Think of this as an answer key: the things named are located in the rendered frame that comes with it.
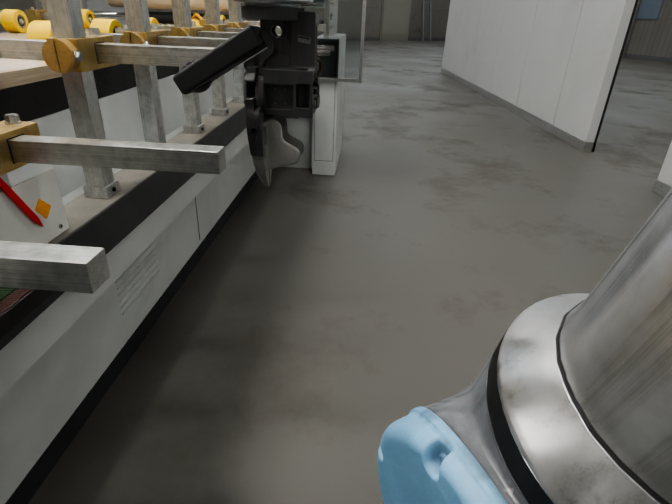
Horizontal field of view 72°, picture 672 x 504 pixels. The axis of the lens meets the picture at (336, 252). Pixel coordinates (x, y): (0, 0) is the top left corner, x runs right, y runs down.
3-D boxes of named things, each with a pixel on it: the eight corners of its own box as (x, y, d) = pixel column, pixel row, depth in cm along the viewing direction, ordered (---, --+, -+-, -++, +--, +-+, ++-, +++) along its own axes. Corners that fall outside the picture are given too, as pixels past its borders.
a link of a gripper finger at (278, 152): (298, 195, 59) (298, 122, 55) (252, 192, 60) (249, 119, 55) (302, 187, 62) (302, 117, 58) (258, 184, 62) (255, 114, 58)
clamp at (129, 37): (173, 53, 108) (170, 29, 105) (148, 59, 96) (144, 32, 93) (147, 52, 108) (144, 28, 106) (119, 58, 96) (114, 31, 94)
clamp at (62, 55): (121, 65, 86) (116, 35, 83) (79, 74, 74) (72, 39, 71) (88, 63, 86) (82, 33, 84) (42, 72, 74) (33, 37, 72)
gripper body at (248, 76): (312, 124, 54) (313, 8, 49) (239, 121, 55) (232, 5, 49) (319, 112, 61) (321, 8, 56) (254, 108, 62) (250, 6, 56)
